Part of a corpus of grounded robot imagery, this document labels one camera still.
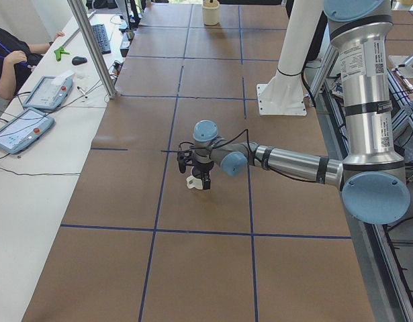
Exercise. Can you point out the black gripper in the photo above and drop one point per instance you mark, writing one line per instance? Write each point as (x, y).
(203, 167)

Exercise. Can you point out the white plastic mug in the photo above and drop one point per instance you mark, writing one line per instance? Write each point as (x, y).
(194, 182)

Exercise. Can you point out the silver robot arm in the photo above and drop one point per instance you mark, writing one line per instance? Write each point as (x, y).
(357, 30)

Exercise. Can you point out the cream ceramic jar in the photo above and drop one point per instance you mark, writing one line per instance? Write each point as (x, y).
(210, 12)

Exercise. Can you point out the black computer mouse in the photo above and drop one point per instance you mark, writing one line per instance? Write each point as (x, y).
(78, 60)

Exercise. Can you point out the far teach pendant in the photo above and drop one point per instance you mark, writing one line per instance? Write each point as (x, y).
(49, 93)

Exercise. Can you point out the teach pendant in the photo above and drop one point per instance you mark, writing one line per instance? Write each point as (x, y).
(49, 93)
(22, 131)

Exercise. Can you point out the black keyboard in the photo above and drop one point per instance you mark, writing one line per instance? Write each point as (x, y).
(100, 35)

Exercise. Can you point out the near teach pendant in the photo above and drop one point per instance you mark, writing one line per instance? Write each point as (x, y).
(22, 131)

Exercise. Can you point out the green plastic clamp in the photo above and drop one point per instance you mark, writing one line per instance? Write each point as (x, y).
(59, 52)

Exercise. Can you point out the seated person in black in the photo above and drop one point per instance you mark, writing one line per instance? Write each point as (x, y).
(17, 61)

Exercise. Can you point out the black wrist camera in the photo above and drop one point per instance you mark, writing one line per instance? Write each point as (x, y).
(184, 159)

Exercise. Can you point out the white camera pole base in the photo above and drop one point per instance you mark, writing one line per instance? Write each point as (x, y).
(283, 94)

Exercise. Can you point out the aluminium frame post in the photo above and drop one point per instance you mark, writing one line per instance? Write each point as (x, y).
(92, 46)

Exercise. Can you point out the aluminium frame rack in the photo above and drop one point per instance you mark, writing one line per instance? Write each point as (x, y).
(376, 204)

